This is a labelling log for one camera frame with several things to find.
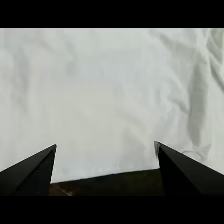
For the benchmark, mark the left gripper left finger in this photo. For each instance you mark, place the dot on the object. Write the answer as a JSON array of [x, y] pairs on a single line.
[[31, 175]]

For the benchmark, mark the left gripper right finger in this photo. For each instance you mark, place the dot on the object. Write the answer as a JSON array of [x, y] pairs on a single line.
[[186, 176]]

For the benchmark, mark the white shirt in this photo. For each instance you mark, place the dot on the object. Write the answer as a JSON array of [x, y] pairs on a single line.
[[110, 100]]

